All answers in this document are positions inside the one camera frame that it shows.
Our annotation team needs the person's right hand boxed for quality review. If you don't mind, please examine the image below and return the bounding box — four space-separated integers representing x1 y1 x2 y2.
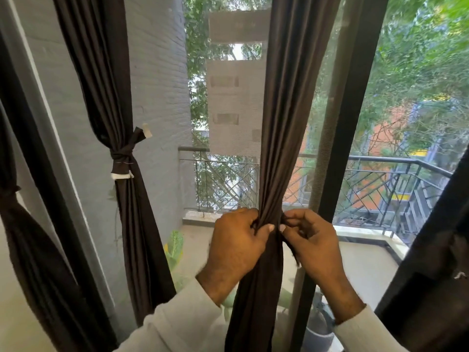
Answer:
279 208 367 325

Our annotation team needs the person's left hand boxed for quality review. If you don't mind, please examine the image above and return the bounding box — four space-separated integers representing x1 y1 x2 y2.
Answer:
196 207 276 307

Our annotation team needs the dark brown curtain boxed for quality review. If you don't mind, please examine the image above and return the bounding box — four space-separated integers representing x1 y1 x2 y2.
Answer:
224 0 343 352
374 142 469 352
0 110 118 352
51 0 177 327

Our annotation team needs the person's right forearm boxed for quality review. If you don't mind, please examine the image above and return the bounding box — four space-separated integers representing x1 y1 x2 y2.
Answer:
333 305 409 352

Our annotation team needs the person's left forearm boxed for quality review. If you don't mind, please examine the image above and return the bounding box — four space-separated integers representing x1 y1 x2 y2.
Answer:
113 278 228 352

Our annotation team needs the rubber plant in grey pot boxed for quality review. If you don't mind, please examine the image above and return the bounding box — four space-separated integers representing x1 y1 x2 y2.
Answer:
302 291 336 352

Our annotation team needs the black metal balcony railing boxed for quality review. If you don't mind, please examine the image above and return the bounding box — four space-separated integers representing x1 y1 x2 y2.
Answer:
178 146 454 246

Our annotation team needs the orange brick building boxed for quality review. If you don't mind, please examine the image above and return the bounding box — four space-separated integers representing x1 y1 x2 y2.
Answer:
284 102 440 213

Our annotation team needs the large grey paper notice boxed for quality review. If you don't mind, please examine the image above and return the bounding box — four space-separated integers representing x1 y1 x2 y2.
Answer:
206 59 267 158

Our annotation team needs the small grey paper notice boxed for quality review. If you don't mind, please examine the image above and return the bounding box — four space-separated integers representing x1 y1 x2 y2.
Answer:
208 10 272 44

